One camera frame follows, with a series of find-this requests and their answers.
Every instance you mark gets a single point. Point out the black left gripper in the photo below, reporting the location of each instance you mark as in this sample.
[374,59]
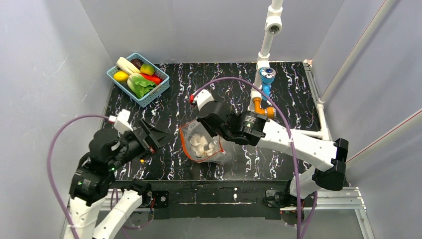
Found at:
[147,138]

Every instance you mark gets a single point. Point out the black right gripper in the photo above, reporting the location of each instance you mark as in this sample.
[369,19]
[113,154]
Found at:
[204,121]

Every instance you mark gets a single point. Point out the white toy dumpling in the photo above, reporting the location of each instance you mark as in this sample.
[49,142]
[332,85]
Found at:
[201,147]

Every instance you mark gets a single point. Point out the clear zip bag orange zipper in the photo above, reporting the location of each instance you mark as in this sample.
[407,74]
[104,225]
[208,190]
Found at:
[222,153]

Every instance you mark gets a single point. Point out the green lettuce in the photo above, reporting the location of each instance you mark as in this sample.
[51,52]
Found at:
[139,85]

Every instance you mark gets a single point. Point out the green yellow mango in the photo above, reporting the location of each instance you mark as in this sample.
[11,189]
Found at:
[147,69]

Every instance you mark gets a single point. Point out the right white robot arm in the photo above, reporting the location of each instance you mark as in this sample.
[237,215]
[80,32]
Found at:
[327,158]

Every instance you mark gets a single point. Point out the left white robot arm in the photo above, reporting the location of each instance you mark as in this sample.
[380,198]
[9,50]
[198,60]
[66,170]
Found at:
[109,150]

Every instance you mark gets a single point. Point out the orange pipe fitting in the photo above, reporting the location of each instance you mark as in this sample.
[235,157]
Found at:
[269,112]

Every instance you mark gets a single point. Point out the blue plastic basket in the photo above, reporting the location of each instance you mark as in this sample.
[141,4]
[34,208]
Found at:
[153,94]

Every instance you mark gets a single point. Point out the red chili pepper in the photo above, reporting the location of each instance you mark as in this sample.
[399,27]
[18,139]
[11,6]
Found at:
[153,78]

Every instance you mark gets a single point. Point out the blue pipe fitting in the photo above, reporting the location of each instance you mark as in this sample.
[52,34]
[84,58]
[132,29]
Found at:
[267,76]

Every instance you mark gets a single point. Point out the yellow lemon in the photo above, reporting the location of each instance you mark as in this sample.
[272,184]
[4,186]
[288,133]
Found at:
[121,76]

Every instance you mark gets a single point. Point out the white bun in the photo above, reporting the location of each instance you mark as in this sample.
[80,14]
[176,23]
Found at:
[126,66]

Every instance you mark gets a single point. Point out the dark purple fruit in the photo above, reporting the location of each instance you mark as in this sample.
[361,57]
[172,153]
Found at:
[137,63]

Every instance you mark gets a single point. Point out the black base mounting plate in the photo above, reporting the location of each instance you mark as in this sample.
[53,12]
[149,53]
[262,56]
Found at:
[214,199]

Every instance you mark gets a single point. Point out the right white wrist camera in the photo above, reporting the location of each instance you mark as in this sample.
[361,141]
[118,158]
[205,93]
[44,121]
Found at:
[202,98]

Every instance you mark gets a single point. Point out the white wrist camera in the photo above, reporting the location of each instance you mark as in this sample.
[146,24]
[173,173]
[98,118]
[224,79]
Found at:
[202,98]
[120,122]

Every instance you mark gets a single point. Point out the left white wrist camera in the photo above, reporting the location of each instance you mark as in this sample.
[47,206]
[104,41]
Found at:
[120,122]

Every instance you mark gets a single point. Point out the aluminium rail frame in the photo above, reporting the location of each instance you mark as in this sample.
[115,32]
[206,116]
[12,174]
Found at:
[329,201]

